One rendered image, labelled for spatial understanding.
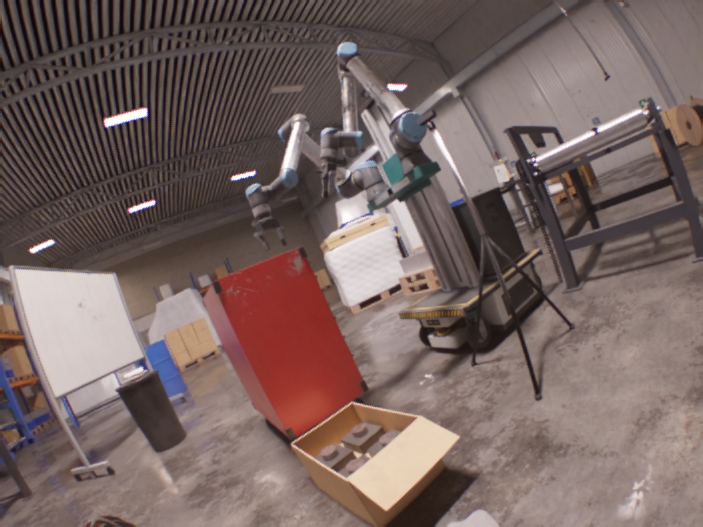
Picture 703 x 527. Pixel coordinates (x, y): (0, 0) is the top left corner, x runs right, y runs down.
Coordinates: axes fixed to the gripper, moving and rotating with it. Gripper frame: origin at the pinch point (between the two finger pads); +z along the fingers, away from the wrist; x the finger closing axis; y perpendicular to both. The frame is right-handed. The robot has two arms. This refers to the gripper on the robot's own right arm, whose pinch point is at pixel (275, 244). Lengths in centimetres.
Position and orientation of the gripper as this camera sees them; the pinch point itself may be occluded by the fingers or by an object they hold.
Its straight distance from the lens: 166.7
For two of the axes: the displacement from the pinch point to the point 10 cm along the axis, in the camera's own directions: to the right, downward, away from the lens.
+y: 7.5, -3.3, -5.7
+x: 5.2, -2.3, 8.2
